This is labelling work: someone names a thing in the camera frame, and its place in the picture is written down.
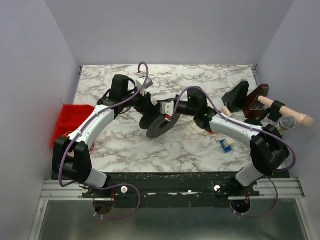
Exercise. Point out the blue white toy block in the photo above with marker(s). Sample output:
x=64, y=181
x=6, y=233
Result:
x=227, y=144

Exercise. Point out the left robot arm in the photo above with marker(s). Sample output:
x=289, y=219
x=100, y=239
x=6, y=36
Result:
x=71, y=155

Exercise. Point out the red plastic bin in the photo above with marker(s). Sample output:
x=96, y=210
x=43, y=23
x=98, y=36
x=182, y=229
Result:
x=71, y=117

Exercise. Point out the beige handle with black clamp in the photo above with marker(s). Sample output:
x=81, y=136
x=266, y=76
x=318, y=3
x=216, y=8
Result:
x=302, y=119

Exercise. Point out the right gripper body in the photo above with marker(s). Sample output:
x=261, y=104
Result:
x=175, y=105

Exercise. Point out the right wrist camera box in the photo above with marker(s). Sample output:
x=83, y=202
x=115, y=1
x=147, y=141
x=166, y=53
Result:
x=167, y=109

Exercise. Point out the black cable spool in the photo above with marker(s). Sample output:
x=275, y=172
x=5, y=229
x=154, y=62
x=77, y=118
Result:
x=156, y=125

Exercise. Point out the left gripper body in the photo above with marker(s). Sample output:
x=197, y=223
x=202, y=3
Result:
x=146, y=102

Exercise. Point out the black triangular stand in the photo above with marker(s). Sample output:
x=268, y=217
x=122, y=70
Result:
x=236, y=99

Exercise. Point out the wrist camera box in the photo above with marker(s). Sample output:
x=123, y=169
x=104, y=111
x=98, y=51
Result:
x=167, y=109
x=142, y=85

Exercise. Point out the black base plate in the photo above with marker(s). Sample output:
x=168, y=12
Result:
x=169, y=190

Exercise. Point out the aluminium rail frame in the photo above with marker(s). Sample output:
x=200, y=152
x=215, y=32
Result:
x=63, y=214

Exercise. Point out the small white connector block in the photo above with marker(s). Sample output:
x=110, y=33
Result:
x=224, y=110

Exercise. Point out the grey microphone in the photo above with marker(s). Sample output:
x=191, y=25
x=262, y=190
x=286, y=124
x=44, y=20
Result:
x=286, y=123

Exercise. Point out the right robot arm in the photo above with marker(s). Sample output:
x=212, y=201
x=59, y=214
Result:
x=268, y=150

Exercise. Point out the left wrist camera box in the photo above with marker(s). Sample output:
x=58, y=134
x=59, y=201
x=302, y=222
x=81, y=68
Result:
x=142, y=85

